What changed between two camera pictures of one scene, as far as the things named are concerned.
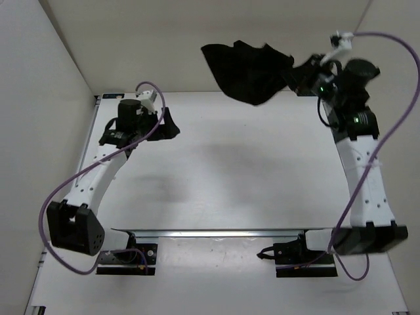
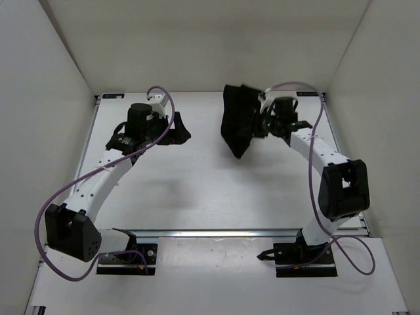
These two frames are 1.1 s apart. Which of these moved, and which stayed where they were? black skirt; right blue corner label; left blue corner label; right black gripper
Moved: right black gripper; black skirt
Stayed: left blue corner label; right blue corner label
